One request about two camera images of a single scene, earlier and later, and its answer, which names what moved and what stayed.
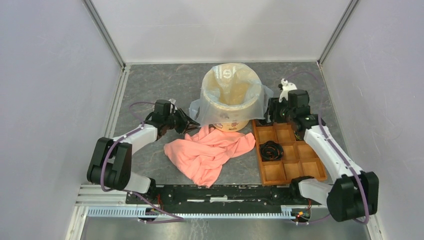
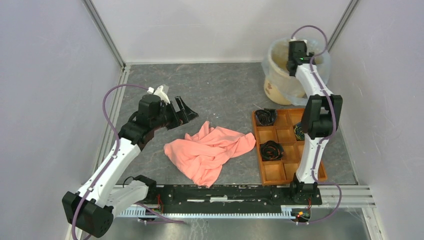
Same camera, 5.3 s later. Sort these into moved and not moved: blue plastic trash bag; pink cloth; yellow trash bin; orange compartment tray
Moved: yellow trash bin; blue plastic trash bag
Not moved: orange compartment tray; pink cloth
